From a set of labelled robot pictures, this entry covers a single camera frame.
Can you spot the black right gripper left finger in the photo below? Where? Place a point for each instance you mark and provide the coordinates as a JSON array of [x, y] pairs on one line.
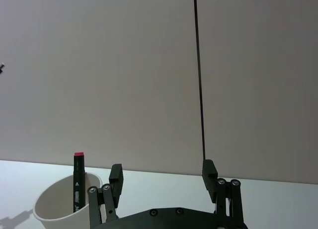
[[116, 186]]

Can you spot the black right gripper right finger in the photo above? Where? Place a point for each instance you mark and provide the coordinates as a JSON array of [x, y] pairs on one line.
[[209, 181]]

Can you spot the black marker with red end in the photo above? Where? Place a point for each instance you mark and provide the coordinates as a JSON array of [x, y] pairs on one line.
[[79, 179]]

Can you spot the white paper cup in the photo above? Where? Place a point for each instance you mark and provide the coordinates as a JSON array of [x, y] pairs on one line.
[[55, 199]]

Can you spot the small black wall fitting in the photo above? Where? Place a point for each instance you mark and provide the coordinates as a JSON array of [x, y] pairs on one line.
[[1, 68]]

